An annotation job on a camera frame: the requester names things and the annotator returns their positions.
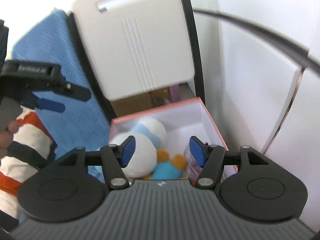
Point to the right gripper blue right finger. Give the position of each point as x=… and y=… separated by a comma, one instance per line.
x=199, y=151

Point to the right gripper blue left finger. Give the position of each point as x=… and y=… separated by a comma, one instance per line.
x=127, y=149

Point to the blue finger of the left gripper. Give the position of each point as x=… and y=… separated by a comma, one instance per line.
x=50, y=105

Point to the purple floral scarf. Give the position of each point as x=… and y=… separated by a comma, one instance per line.
x=192, y=169

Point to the white and blue duck plush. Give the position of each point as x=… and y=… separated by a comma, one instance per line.
x=150, y=135

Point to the brown bear plush blue shirt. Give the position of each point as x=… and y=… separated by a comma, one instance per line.
x=168, y=168

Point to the person left hand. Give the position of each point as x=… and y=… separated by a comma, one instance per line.
x=6, y=137

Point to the pink storage box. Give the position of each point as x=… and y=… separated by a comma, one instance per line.
x=181, y=120

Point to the cardboard box under chair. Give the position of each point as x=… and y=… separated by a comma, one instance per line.
x=140, y=102

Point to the striped fleece blanket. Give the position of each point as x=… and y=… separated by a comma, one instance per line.
x=33, y=134

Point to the blue quilted mat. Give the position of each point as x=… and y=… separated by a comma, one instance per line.
x=82, y=123

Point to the pink stool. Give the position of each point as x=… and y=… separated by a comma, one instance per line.
x=174, y=93

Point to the beige chair backrest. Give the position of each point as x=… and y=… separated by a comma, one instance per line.
x=131, y=47

